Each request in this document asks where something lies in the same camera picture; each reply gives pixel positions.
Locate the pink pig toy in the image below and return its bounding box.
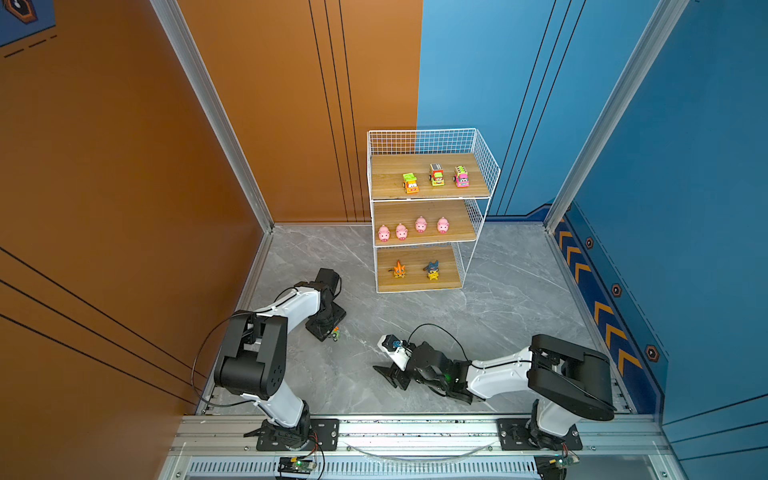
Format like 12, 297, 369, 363
395, 224, 408, 241
414, 216, 428, 233
377, 225, 391, 242

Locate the green toy car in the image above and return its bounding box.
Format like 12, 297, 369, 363
429, 163, 445, 187

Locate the pink toy truck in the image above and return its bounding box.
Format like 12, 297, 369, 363
453, 165, 470, 188

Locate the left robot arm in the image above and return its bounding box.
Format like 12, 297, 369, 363
213, 268, 346, 450

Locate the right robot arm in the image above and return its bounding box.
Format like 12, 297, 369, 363
374, 334, 616, 451

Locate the orange pikachu figure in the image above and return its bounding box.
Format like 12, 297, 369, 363
389, 260, 406, 279

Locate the grey hooded pikachu figure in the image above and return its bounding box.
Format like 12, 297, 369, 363
423, 260, 440, 281

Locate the left circuit board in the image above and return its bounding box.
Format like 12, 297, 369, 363
277, 456, 317, 479

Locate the circuit board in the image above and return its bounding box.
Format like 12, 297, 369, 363
277, 456, 317, 479
534, 453, 580, 480

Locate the right circuit board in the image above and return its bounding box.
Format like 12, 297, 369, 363
534, 453, 580, 480

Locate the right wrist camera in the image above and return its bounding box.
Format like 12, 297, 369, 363
377, 334, 412, 372

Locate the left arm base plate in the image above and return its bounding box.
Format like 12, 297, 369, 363
244, 418, 340, 452

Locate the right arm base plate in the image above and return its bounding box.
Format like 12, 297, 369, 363
496, 417, 583, 452

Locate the white wire wooden shelf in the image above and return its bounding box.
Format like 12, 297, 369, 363
367, 128, 501, 294

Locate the aluminium rail frame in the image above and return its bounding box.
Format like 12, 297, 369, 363
159, 414, 686, 479

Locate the left aluminium corner post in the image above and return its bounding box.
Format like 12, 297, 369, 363
150, 0, 275, 235

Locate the aluminium corner post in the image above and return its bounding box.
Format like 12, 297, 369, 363
543, 0, 689, 234
150, 0, 275, 235

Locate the right aluminium corner post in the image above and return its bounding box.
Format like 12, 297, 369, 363
543, 0, 689, 234

